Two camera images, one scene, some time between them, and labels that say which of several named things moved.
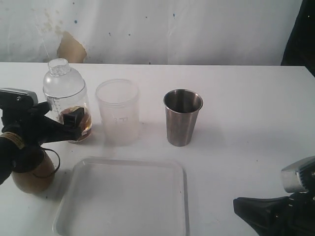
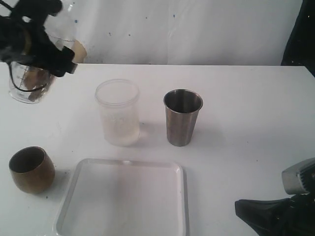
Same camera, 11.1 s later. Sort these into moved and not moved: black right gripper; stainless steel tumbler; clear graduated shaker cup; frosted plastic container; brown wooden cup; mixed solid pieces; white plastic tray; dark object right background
Moved: mixed solid pieces; clear graduated shaker cup
Not moved: frosted plastic container; black right gripper; white plastic tray; stainless steel tumbler; dark object right background; brown wooden cup
